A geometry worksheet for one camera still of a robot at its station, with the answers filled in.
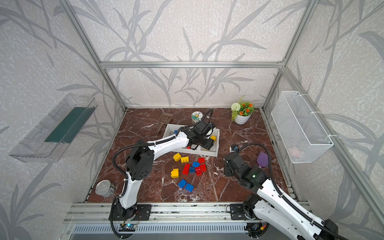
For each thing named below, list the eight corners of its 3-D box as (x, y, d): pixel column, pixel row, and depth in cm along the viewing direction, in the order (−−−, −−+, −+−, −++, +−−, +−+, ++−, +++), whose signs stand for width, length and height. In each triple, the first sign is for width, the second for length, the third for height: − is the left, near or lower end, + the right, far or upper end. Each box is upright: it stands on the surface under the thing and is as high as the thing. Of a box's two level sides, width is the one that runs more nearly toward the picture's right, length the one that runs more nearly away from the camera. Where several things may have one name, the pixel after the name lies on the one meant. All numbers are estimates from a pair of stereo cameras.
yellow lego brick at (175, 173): (170, 177, 87) (170, 176, 85) (172, 169, 90) (171, 168, 88) (178, 177, 87) (178, 176, 85) (179, 169, 90) (178, 168, 88)
